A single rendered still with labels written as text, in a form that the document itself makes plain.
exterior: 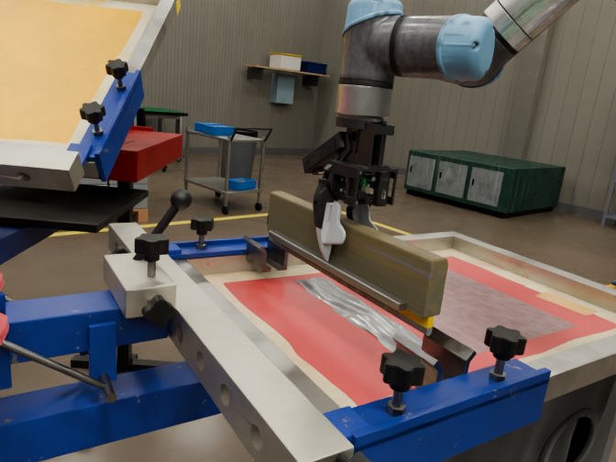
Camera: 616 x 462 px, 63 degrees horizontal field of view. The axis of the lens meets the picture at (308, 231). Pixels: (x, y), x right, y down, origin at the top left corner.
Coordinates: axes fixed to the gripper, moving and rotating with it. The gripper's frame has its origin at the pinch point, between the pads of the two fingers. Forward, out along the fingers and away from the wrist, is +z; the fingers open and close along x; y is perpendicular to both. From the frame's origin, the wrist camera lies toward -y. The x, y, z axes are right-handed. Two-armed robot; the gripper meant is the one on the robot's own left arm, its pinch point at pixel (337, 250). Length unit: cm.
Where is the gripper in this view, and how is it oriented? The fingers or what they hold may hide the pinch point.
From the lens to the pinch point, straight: 77.7
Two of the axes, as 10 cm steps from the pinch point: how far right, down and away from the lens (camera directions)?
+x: 8.4, -0.6, 5.3
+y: 5.3, 2.7, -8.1
